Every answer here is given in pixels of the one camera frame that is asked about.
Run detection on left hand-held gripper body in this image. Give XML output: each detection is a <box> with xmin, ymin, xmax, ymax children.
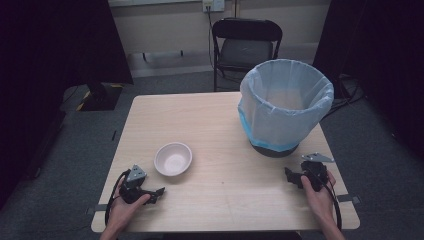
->
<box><xmin>119</xmin><ymin>163</ymin><xmax>151</xmax><ymax>205</ymax></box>

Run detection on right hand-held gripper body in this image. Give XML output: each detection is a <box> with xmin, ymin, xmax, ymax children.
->
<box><xmin>300</xmin><ymin>152</ymin><xmax>336</xmax><ymax>193</ymax></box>

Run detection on person's right hand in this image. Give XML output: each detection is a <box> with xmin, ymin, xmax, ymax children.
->
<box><xmin>300</xmin><ymin>170</ymin><xmax>337</xmax><ymax>228</ymax></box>

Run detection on person's left hand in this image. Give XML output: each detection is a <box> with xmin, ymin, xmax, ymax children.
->
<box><xmin>105</xmin><ymin>179</ymin><xmax>152</xmax><ymax>231</ymax></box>

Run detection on black trash bin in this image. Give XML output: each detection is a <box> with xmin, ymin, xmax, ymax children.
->
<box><xmin>249</xmin><ymin>139</ymin><xmax>300</xmax><ymax>159</ymax></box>

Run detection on white bowl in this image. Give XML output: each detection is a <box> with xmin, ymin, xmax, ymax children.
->
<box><xmin>153</xmin><ymin>141</ymin><xmax>194</xmax><ymax>177</ymax></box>

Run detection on black stand base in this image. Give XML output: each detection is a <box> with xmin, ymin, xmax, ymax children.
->
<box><xmin>75</xmin><ymin>81</ymin><xmax>124</xmax><ymax>113</ymax></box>

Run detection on black folding chair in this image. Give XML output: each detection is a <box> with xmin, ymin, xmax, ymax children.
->
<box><xmin>211</xmin><ymin>17</ymin><xmax>284</xmax><ymax>93</ymax></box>

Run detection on black curtain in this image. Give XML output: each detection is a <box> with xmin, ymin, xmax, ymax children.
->
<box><xmin>0</xmin><ymin>0</ymin><xmax>134</xmax><ymax>211</ymax></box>
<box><xmin>311</xmin><ymin>0</ymin><xmax>424</xmax><ymax>161</ymax></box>

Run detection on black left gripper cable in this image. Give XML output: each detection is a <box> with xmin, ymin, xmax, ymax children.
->
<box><xmin>104</xmin><ymin>168</ymin><xmax>132</xmax><ymax>228</ymax></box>

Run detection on grey table strap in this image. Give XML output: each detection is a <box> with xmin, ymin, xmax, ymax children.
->
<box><xmin>335</xmin><ymin>194</ymin><xmax>362</xmax><ymax>206</ymax></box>
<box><xmin>85</xmin><ymin>203</ymin><xmax>109</xmax><ymax>216</ymax></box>

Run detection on black floor cables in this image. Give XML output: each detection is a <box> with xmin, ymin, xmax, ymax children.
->
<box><xmin>321</xmin><ymin>73</ymin><xmax>366</xmax><ymax>120</ymax></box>

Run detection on white wall outlet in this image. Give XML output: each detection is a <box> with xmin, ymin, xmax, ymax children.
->
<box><xmin>202</xmin><ymin>0</ymin><xmax>226</xmax><ymax>13</ymax></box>

